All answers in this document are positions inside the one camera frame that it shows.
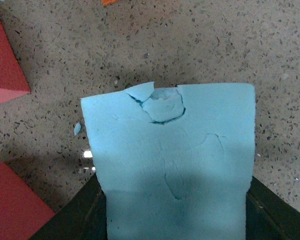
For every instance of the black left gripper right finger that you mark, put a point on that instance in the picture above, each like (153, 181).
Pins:
(268, 217)

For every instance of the red foam cube front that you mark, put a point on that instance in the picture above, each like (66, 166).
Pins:
(22, 211)

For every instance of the red foam cube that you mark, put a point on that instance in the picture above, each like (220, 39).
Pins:
(13, 83)
(22, 211)

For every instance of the red foam cube rear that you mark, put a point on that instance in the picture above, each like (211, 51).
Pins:
(13, 83)

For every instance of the light blue notched cube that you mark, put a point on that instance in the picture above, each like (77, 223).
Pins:
(174, 163)

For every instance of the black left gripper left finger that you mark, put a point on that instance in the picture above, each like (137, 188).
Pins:
(83, 218)

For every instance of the small blue foam crumb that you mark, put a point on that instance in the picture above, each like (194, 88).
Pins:
(77, 128)

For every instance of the orange foam cube left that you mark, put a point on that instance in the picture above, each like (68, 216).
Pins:
(108, 2)

